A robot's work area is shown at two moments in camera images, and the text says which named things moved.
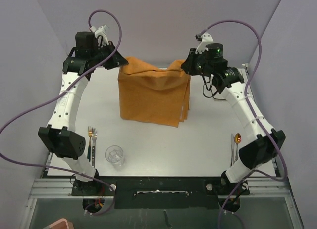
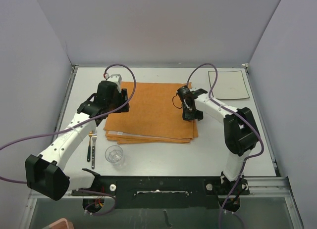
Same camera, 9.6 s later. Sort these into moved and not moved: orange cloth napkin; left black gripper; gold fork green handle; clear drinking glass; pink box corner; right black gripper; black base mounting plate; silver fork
Moved: left black gripper; orange cloth napkin; right black gripper
Not moved: silver fork; gold fork green handle; pink box corner; black base mounting plate; clear drinking glass
